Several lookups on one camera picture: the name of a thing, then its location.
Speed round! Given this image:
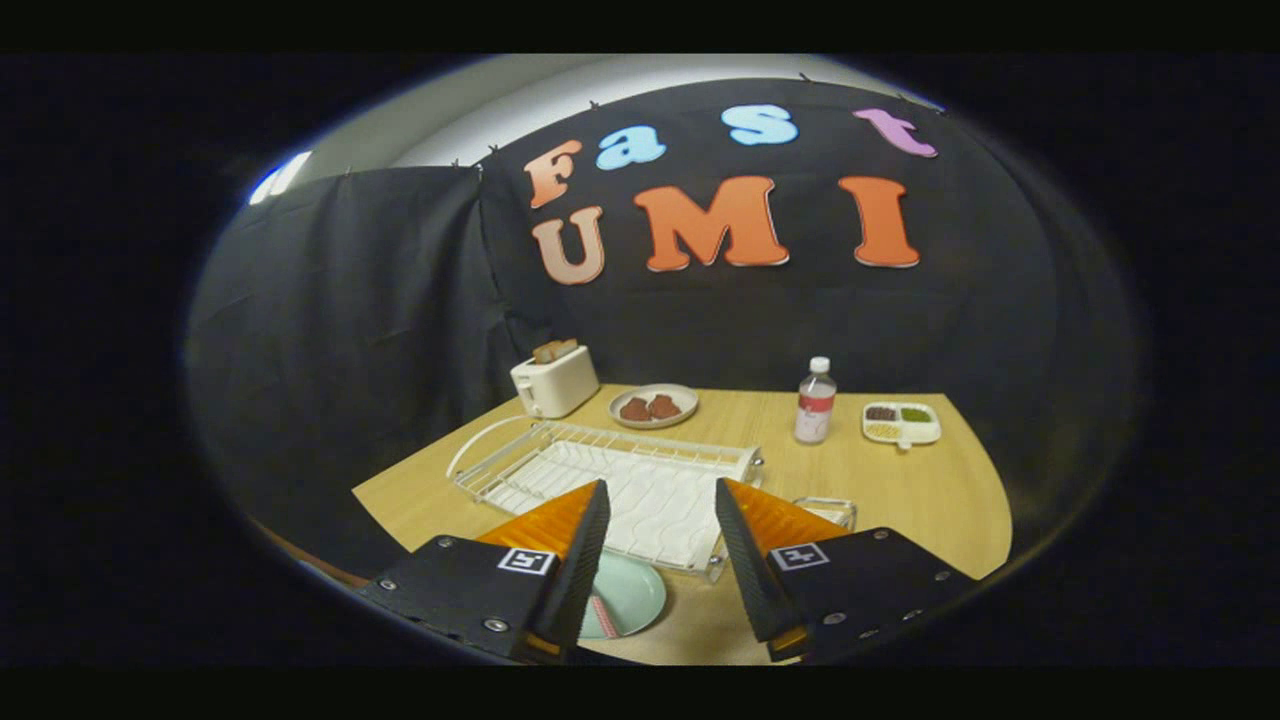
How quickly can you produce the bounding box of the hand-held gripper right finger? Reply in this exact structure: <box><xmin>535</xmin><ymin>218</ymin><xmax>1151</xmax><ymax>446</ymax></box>
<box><xmin>714</xmin><ymin>477</ymin><xmax>979</xmax><ymax>663</ymax></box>

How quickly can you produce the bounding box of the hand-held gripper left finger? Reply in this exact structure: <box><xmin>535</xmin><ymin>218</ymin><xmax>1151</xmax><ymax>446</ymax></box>
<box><xmin>357</xmin><ymin>478</ymin><xmax>612</xmax><ymax>663</ymax></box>

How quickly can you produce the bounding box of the mint green plate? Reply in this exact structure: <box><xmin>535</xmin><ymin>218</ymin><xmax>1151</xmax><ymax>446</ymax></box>
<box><xmin>578</xmin><ymin>550</ymin><xmax>668</xmax><ymax>641</ymax></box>

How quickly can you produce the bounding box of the metal wire basket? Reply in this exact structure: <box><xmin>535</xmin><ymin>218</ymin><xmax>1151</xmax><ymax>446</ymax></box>
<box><xmin>792</xmin><ymin>496</ymin><xmax>858</xmax><ymax>533</ymax></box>

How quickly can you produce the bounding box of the white wire dish rack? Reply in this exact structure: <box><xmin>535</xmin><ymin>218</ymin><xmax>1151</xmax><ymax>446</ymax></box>
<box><xmin>446</xmin><ymin>416</ymin><xmax>766</xmax><ymax>583</ymax></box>

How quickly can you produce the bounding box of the beige round plate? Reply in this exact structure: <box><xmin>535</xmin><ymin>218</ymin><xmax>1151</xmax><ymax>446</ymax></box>
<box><xmin>608</xmin><ymin>383</ymin><xmax>700</xmax><ymax>431</ymax></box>

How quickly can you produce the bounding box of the clear plastic water bottle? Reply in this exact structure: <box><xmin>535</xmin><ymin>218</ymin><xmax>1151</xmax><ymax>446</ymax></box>
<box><xmin>794</xmin><ymin>357</ymin><xmax>838</xmax><ymax>446</ymax></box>

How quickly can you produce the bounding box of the white toaster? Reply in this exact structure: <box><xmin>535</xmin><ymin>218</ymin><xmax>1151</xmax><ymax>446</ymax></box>
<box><xmin>510</xmin><ymin>345</ymin><xmax>601</xmax><ymax>420</ymax></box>

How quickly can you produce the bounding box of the white divided tray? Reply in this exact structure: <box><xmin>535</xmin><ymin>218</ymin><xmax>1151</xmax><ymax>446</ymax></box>
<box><xmin>862</xmin><ymin>401</ymin><xmax>942</xmax><ymax>451</ymax></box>

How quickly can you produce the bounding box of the ceiling light panel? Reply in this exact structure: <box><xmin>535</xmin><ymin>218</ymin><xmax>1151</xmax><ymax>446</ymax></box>
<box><xmin>250</xmin><ymin>150</ymin><xmax>313</xmax><ymax>206</ymax></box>

